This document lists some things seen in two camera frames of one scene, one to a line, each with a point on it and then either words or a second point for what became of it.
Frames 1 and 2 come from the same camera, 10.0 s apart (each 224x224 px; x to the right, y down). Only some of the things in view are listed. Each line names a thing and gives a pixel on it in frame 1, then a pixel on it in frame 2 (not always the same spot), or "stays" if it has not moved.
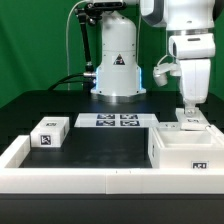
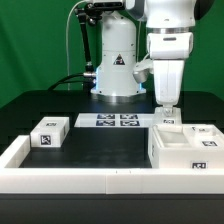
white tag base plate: [116, 120] stays
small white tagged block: [50, 132] stays
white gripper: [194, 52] to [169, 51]
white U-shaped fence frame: [103, 180] stays
